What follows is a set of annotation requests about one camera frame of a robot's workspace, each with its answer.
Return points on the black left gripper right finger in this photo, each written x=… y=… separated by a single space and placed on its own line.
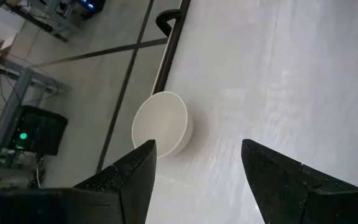
x=278 y=186

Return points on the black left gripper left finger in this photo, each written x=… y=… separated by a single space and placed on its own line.
x=129 y=193

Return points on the white bowl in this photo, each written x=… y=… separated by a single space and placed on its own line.
x=163 y=121

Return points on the black computer tower green light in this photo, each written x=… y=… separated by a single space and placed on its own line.
x=42 y=130

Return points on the black table edge rail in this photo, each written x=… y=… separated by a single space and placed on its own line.
x=171 y=53

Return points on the grey metal table frame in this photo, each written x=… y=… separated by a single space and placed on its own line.
x=48 y=21
x=11 y=105

